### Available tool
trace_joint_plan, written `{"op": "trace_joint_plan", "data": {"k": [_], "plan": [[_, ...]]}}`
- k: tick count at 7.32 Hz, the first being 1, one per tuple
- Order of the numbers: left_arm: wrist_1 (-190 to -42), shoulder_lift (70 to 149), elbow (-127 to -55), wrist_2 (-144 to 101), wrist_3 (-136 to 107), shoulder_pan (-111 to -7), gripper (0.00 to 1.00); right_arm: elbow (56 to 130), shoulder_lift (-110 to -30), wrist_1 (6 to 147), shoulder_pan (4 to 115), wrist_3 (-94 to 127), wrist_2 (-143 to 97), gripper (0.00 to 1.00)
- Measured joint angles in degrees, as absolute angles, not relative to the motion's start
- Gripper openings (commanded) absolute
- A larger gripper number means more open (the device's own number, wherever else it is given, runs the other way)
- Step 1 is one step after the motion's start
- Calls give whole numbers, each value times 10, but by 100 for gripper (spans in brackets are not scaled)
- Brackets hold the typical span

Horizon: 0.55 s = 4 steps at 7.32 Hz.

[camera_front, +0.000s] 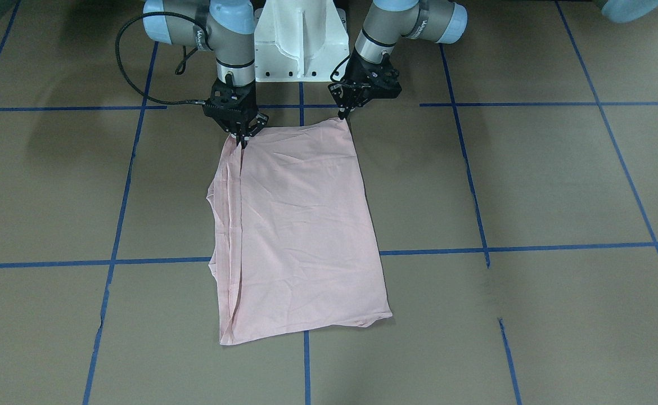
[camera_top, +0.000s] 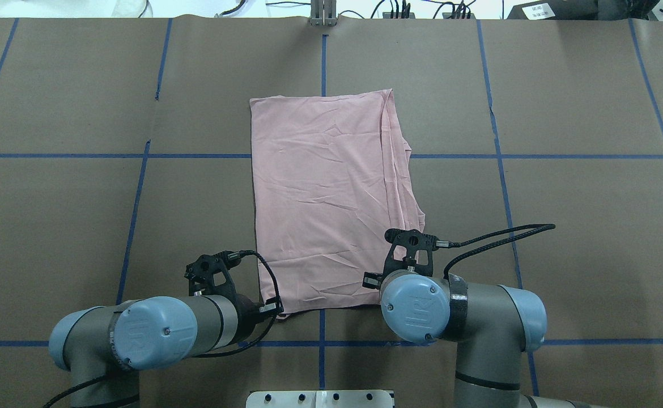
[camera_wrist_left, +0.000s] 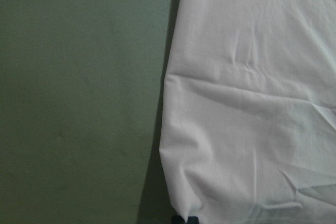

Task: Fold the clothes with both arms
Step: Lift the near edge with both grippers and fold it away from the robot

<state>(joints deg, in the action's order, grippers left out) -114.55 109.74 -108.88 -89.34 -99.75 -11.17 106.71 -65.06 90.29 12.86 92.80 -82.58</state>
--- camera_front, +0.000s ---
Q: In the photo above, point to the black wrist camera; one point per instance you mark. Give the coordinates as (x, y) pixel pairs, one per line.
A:
(233, 108)
(379, 81)

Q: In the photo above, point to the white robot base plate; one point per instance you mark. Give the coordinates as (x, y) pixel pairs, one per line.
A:
(299, 41)

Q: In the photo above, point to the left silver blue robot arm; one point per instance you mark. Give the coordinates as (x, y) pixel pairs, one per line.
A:
(440, 22)

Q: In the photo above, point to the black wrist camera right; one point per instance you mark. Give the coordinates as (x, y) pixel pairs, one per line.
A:
(233, 108)

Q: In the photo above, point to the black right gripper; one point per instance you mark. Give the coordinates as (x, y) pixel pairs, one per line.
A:
(257, 122)

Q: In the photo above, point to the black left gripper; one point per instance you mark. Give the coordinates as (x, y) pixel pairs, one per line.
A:
(347, 103)

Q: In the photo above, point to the pink Snoopy t-shirt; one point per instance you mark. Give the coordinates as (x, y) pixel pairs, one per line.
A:
(294, 244)

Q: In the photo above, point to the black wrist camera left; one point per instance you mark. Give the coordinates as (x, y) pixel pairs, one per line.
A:
(379, 81)

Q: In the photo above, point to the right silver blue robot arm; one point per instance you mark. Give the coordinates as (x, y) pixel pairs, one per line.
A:
(224, 28)

